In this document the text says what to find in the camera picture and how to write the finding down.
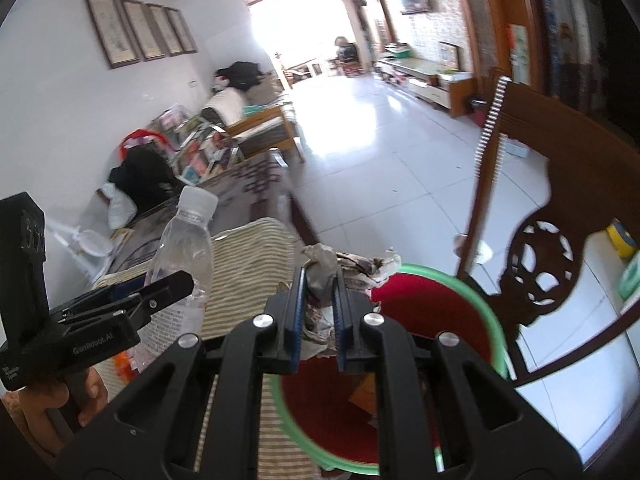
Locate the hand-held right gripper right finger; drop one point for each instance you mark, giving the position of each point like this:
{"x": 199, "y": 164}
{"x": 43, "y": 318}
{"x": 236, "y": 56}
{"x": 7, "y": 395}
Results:
{"x": 340, "y": 330}

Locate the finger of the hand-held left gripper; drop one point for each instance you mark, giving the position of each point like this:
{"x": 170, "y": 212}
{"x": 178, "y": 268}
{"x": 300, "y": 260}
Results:
{"x": 127, "y": 287}
{"x": 165, "y": 287}

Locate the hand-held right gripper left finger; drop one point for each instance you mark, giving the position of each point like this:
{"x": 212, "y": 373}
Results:
{"x": 298, "y": 320}

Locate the clear plastic water bottle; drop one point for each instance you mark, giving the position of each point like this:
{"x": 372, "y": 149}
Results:
{"x": 185, "y": 240}

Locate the newspaper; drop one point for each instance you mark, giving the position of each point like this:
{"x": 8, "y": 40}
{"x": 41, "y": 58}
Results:
{"x": 362, "y": 266}

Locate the red bin with green rim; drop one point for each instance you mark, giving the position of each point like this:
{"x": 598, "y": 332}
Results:
{"x": 425, "y": 305}

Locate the person's left hand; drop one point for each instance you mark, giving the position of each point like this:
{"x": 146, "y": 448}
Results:
{"x": 92, "y": 397}

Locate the white round plastic object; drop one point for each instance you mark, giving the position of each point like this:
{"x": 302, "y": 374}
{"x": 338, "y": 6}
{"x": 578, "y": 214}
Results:
{"x": 92, "y": 242}

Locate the orange packet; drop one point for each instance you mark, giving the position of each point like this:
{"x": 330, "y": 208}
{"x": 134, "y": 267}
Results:
{"x": 124, "y": 366}

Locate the beige striped table cloth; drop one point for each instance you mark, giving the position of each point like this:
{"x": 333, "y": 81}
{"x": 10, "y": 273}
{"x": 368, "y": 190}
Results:
{"x": 240, "y": 260}

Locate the white plastic bag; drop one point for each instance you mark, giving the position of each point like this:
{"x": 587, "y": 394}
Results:
{"x": 120, "y": 207}

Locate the black cloth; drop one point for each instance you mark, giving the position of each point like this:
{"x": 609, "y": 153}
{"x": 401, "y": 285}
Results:
{"x": 142, "y": 180}

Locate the pile of magazines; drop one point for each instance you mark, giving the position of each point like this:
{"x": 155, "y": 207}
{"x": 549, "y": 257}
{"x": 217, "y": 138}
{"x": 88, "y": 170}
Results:
{"x": 200, "y": 150}

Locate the red plastic bag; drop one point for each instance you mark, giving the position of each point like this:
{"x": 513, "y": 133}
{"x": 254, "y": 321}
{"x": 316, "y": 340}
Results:
{"x": 150, "y": 136}

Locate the white paper scrap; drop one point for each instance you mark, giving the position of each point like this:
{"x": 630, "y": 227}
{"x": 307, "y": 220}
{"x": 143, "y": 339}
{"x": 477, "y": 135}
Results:
{"x": 482, "y": 251}

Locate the wooden sofa bench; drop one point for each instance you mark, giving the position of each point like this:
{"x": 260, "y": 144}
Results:
{"x": 265, "y": 125}

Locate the white cushion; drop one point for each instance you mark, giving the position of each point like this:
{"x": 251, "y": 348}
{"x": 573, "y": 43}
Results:
{"x": 225, "y": 105}

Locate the black bag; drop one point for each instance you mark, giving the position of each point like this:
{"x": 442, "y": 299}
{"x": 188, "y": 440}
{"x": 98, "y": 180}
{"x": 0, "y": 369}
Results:
{"x": 242, "y": 75}

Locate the white ribbed strip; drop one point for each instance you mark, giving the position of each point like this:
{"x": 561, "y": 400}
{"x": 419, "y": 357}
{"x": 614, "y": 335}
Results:
{"x": 489, "y": 125}

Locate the light blue box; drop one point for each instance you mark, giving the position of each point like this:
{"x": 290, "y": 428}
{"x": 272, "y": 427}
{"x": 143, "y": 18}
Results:
{"x": 515, "y": 146}

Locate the small red wastebasket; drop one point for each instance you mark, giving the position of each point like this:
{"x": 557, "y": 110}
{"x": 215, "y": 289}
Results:
{"x": 477, "y": 112}

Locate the low television cabinet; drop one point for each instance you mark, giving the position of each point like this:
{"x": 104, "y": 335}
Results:
{"x": 430, "y": 82}

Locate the small framed picture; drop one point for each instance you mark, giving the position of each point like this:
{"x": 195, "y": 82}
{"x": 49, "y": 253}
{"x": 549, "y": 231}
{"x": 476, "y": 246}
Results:
{"x": 449, "y": 56}

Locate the green plastic item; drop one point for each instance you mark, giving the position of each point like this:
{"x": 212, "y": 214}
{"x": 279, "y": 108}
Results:
{"x": 631, "y": 277}

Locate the carved dark wooden chair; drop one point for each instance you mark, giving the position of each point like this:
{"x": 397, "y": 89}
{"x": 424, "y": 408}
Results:
{"x": 575, "y": 150}

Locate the yellow plastic container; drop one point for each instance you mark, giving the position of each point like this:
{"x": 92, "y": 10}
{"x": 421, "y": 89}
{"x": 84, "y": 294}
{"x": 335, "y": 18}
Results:
{"x": 622, "y": 240}

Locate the large framed wall scroll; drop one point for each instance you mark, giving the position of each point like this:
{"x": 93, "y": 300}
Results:
{"x": 112, "y": 32}

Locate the small framed wall scroll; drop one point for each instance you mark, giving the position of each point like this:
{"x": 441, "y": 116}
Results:
{"x": 181, "y": 30}

